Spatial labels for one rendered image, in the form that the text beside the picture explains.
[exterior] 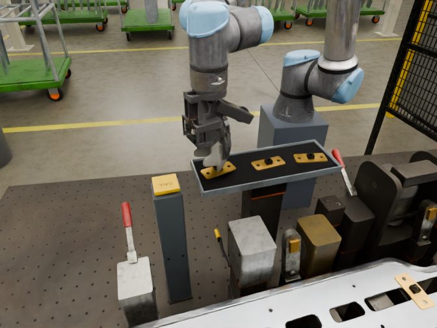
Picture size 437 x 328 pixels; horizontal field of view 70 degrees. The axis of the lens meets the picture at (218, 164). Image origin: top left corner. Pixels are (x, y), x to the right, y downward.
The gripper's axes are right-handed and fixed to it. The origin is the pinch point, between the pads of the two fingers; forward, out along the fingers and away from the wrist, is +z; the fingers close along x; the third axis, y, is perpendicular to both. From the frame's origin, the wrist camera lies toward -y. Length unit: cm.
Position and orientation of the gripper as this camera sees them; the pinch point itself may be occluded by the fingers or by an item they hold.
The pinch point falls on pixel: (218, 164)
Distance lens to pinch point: 76.3
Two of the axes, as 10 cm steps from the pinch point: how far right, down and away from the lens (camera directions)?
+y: -8.6, 3.0, -4.1
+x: 5.1, 5.0, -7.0
